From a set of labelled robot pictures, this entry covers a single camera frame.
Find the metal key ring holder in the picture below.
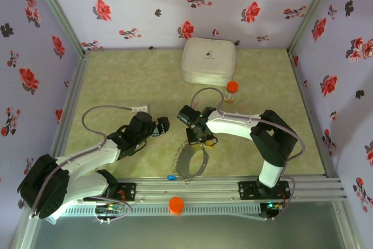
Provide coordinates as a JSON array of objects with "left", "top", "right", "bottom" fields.
[{"left": 171, "top": 141, "right": 211, "bottom": 185}]

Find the orange-lid pill bottle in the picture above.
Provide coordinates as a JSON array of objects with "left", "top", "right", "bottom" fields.
[{"left": 223, "top": 80, "right": 240, "bottom": 104}]

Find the white square lidded container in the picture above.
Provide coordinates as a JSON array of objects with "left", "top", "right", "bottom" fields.
[{"left": 181, "top": 37, "right": 237, "bottom": 86}]

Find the orange round cap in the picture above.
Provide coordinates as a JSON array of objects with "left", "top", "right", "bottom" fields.
[{"left": 168, "top": 196, "right": 185, "bottom": 217}]

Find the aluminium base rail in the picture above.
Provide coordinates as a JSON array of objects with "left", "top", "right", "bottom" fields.
[{"left": 115, "top": 174, "right": 347, "bottom": 203}]

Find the aluminium side rail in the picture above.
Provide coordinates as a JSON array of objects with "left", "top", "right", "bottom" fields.
[
  {"left": 49, "top": 50, "right": 91, "bottom": 168},
  {"left": 287, "top": 49, "right": 342, "bottom": 180}
]

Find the grey left base cable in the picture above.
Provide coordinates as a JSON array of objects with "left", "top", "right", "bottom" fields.
[{"left": 93, "top": 195, "right": 133, "bottom": 224}]

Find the grey base cable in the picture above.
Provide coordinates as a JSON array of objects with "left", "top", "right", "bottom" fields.
[
  {"left": 278, "top": 175, "right": 298, "bottom": 212},
  {"left": 93, "top": 195, "right": 133, "bottom": 224}
]

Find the white slotted cable duct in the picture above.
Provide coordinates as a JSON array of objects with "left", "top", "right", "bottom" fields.
[{"left": 62, "top": 204, "right": 262, "bottom": 215}]

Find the grey right base cable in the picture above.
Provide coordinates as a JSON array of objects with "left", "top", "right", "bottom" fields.
[{"left": 278, "top": 175, "right": 298, "bottom": 212}]

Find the aluminium frame post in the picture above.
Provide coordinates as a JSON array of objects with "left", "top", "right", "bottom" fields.
[
  {"left": 288, "top": 0, "right": 340, "bottom": 53},
  {"left": 27, "top": 0, "right": 88, "bottom": 57}
]

